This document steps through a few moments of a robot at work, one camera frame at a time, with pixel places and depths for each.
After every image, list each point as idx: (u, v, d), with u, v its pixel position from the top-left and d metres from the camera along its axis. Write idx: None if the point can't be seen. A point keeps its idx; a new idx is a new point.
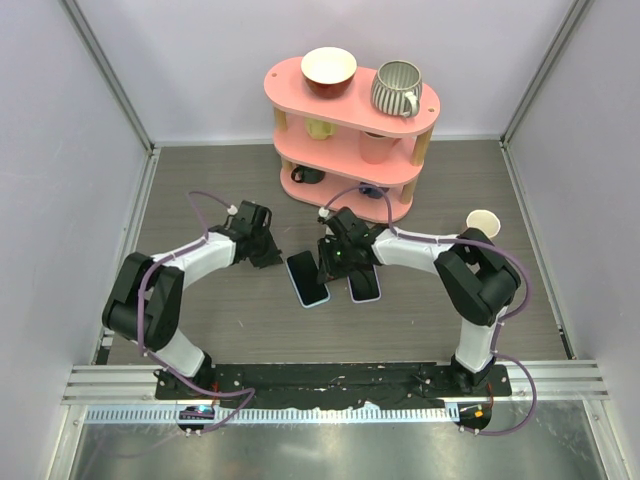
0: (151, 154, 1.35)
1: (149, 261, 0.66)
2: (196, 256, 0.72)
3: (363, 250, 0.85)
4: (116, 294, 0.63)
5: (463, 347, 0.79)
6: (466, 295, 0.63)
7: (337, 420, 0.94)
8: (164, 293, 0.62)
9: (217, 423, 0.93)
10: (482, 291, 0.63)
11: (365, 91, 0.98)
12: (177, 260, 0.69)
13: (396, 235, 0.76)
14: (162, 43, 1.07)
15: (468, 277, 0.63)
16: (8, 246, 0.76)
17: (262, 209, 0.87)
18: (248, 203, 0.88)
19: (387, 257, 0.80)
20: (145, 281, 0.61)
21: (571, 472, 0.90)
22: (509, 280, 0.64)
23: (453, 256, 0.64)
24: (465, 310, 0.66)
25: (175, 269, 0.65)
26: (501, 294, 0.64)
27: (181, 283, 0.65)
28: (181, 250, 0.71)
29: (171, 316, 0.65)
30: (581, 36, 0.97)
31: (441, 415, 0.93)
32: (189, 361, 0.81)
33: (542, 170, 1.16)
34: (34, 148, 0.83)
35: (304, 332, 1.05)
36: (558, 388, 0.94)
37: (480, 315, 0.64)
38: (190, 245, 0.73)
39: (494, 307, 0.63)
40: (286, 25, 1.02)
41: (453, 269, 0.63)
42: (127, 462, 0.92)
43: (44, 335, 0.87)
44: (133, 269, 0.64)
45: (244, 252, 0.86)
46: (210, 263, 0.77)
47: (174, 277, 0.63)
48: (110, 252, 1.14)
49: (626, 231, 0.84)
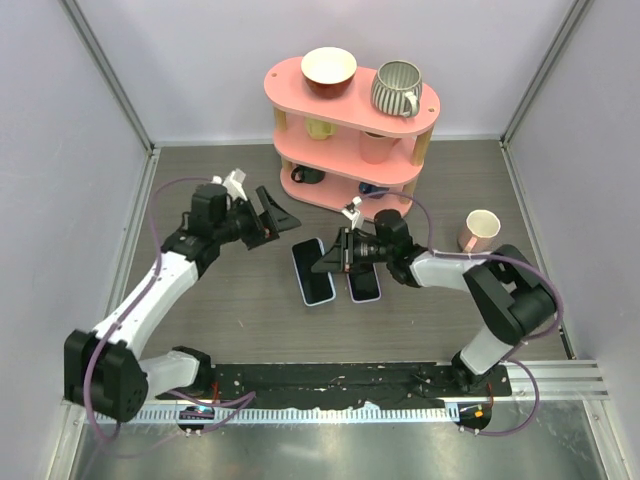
0: (151, 154, 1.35)
1: (93, 338, 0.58)
2: (145, 310, 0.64)
3: (403, 272, 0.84)
4: (69, 379, 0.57)
5: (472, 350, 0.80)
6: (495, 309, 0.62)
7: (337, 420, 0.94)
8: (115, 379, 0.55)
9: (218, 423, 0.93)
10: (513, 305, 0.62)
11: (365, 92, 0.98)
12: (124, 328, 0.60)
13: (432, 256, 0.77)
14: (161, 41, 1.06)
15: (499, 292, 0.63)
16: (8, 245, 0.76)
17: (214, 202, 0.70)
18: (201, 191, 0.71)
19: (425, 278, 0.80)
20: (90, 369, 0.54)
21: (571, 473, 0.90)
22: (545, 303, 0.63)
23: (483, 271, 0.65)
24: (495, 329, 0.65)
25: (123, 347, 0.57)
26: (535, 312, 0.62)
27: (134, 358, 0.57)
28: (127, 309, 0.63)
29: (141, 383, 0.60)
30: (581, 37, 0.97)
31: (440, 414, 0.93)
32: (186, 372, 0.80)
33: (542, 170, 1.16)
34: (34, 147, 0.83)
35: (304, 332, 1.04)
36: (558, 387, 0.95)
37: (510, 333, 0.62)
38: (137, 298, 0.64)
39: (526, 327, 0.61)
40: (287, 25, 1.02)
41: (484, 282, 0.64)
42: (125, 462, 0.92)
43: (43, 335, 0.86)
44: (74, 350, 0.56)
45: (213, 257, 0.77)
46: (166, 304, 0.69)
47: (124, 357, 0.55)
48: (110, 252, 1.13)
49: (626, 231, 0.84)
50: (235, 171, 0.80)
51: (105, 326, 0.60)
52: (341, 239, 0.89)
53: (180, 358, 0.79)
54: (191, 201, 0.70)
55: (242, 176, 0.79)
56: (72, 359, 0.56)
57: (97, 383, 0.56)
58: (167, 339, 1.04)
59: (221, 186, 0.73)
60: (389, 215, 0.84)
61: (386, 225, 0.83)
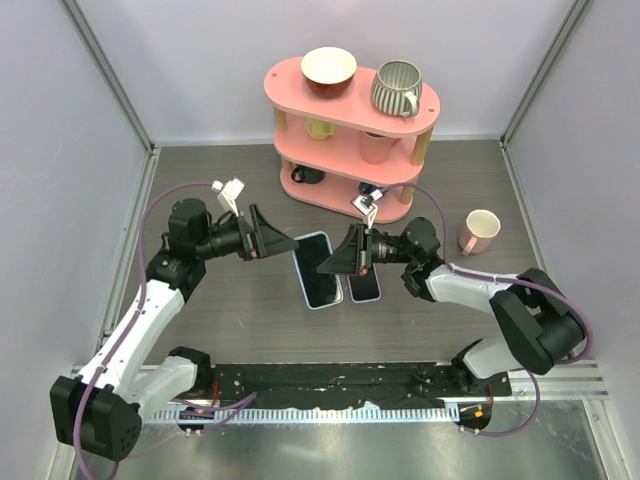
0: (150, 154, 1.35)
1: (80, 382, 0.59)
2: (130, 347, 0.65)
3: (417, 284, 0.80)
4: (61, 423, 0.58)
5: (479, 356, 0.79)
6: (523, 338, 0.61)
7: (337, 420, 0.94)
8: (104, 424, 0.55)
9: (217, 423, 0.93)
10: (543, 337, 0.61)
11: (365, 92, 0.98)
12: (110, 371, 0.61)
13: (451, 271, 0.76)
14: (161, 41, 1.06)
15: (529, 323, 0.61)
16: (8, 245, 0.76)
17: (190, 223, 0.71)
18: (177, 213, 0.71)
19: (442, 294, 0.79)
20: (78, 417, 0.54)
21: (571, 473, 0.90)
22: (574, 332, 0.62)
23: (512, 296, 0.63)
24: (518, 354, 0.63)
25: (110, 392, 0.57)
26: (562, 341, 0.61)
27: (122, 401, 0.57)
28: (111, 350, 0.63)
29: (135, 419, 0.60)
30: (581, 37, 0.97)
31: (441, 415, 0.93)
32: (184, 379, 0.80)
33: (542, 170, 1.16)
34: (34, 148, 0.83)
35: (304, 332, 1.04)
36: (558, 388, 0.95)
37: (538, 365, 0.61)
38: (121, 335, 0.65)
39: (556, 359, 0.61)
40: (287, 25, 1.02)
41: (513, 312, 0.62)
42: (125, 462, 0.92)
43: (43, 335, 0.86)
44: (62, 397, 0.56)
45: (197, 279, 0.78)
46: (154, 335, 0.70)
47: (111, 402, 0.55)
48: (110, 253, 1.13)
49: (627, 231, 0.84)
50: (232, 186, 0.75)
51: (91, 369, 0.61)
52: (358, 237, 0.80)
53: (176, 369, 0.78)
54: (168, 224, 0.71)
55: (241, 190, 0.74)
56: (61, 406, 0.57)
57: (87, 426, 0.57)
58: (168, 339, 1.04)
59: (203, 204, 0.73)
60: (419, 224, 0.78)
61: (417, 243, 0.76)
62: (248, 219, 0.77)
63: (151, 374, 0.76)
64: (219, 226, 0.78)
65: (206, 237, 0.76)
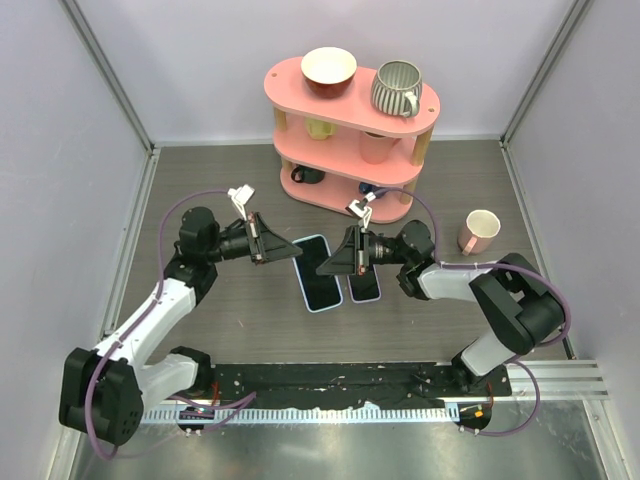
0: (150, 154, 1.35)
1: (94, 356, 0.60)
2: (145, 330, 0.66)
3: (411, 284, 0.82)
4: (67, 398, 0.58)
5: (475, 354, 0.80)
6: (501, 315, 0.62)
7: (337, 420, 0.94)
8: (115, 395, 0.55)
9: (218, 423, 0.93)
10: (521, 314, 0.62)
11: (365, 92, 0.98)
12: (125, 346, 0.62)
13: (439, 266, 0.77)
14: (161, 41, 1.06)
15: (507, 301, 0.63)
16: (8, 246, 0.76)
17: (203, 231, 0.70)
18: (188, 222, 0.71)
19: (433, 289, 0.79)
20: (91, 384, 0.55)
21: (571, 473, 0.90)
22: (554, 310, 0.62)
23: (490, 279, 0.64)
24: (502, 336, 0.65)
25: (125, 364, 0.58)
26: (545, 321, 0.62)
27: (135, 377, 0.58)
28: (127, 331, 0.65)
29: (138, 403, 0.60)
30: (581, 38, 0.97)
31: (441, 415, 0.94)
32: (188, 374, 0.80)
33: (542, 170, 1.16)
34: (34, 147, 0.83)
35: (304, 332, 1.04)
36: (558, 387, 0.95)
37: (520, 343, 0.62)
38: (137, 319, 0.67)
39: (536, 336, 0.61)
40: (287, 25, 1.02)
41: (490, 291, 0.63)
42: (126, 462, 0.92)
43: (43, 335, 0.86)
44: (75, 368, 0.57)
45: (212, 280, 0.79)
46: (167, 323, 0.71)
47: (124, 374, 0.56)
48: (110, 253, 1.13)
49: (626, 231, 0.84)
50: (240, 193, 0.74)
51: (107, 344, 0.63)
52: (355, 238, 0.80)
53: (178, 364, 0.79)
54: (179, 233, 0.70)
55: (250, 196, 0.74)
56: (73, 378, 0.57)
57: (94, 401, 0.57)
58: (168, 339, 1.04)
59: (210, 213, 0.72)
60: (416, 226, 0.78)
61: (413, 246, 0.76)
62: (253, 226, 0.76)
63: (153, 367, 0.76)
64: (230, 230, 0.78)
65: (216, 242, 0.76)
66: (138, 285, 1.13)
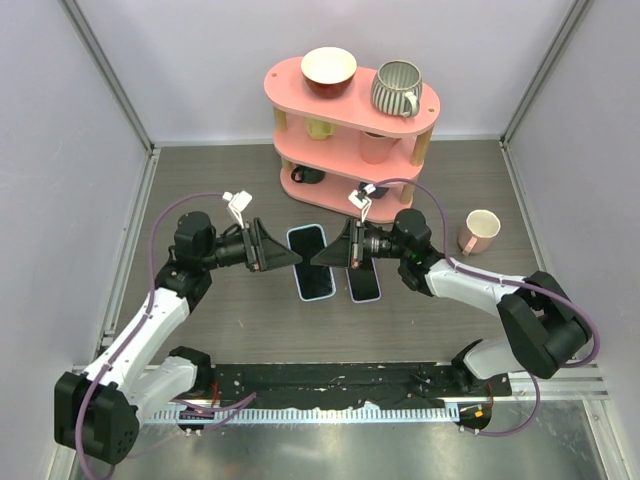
0: (150, 154, 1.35)
1: (85, 379, 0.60)
2: (135, 349, 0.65)
3: (415, 278, 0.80)
4: (60, 421, 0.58)
5: (478, 355, 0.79)
6: (528, 342, 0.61)
7: (337, 420, 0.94)
8: (105, 420, 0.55)
9: (218, 423, 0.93)
10: (548, 342, 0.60)
11: (365, 92, 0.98)
12: (115, 370, 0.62)
13: (453, 268, 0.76)
14: (161, 42, 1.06)
15: (534, 328, 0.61)
16: (8, 246, 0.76)
17: (200, 235, 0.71)
18: (184, 226, 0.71)
19: (441, 289, 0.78)
20: (82, 409, 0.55)
21: (571, 473, 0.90)
22: (579, 337, 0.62)
23: (519, 302, 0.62)
24: (522, 359, 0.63)
25: (115, 389, 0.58)
26: (570, 349, 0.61)
27: (126, 401, 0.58)
28: (117, 351, 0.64)
29: (132, 423, 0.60)
30: (581, 37, 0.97)
31: (441, 415, 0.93)
32: (186, 380, 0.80)
33: (542, 170, 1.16)
34: (34, 147, 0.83)
35: (304, 332, 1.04)
36: (558, 388, 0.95)
37: (543, 370, 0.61)
38: (127, 336, 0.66)
39: (560, 364, 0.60)
40: (287, 25, 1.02)
41: (518, 316, 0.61)
42: (126, 462, 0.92)
43: (43, 334, 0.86)
44: (66, 393, 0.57)
45: (204, 287, 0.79)
46: (160, 336, 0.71)
47: (115, 399, 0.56)
48: (109, 253, 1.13)
49: (626, 231, 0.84)
50: (239, 198, 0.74)
51: (97, 366, 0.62)
52: (350, 231, 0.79)
53: (177, 369, 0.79)
54: (174, 239, 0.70)
55: (248, 202, 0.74)
56: (65, 403, 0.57)
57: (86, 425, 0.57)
58: (168, 339, 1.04)
59: (208, 219, 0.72)
60: (408, 213, 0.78)
61: (409, 232, 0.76)
62: (252, 232, 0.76)
63: (152, 374, 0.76)
64: (226, 236, 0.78)
65: (212, 248, 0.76)
66: (138, 286, 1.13)
